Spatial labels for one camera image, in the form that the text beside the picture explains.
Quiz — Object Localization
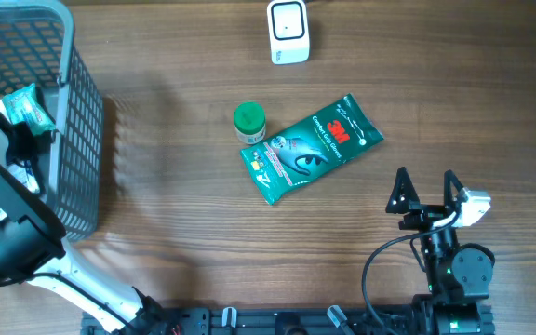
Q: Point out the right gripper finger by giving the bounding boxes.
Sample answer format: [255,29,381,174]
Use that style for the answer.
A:
[444,169,463,209]
[385,167,420,214]

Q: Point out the green 3M gloves package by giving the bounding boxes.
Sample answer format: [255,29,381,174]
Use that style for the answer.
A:
[240,94,383,205]

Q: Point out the green lidded jar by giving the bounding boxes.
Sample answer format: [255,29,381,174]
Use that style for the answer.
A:
[234,101,266,145]

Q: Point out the teal wet wipes pack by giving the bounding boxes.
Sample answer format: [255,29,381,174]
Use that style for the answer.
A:
[2,83,56,136]

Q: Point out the white tissue pack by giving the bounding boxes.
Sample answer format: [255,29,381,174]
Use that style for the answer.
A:
[7,161,40,194]

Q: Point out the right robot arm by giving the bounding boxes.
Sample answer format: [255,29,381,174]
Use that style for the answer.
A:
[385,167,495,334]

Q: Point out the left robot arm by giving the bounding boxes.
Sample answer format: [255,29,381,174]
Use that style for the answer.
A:
[0,112,175,334]

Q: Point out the white barcode scanner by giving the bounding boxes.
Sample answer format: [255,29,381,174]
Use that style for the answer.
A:
[266,0,310,65]

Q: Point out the grey plastic shopping basket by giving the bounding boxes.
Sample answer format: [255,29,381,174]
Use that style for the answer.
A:
[0,1,104,242]

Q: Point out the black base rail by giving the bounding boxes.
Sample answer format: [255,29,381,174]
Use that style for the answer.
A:
[80,304,496,335]

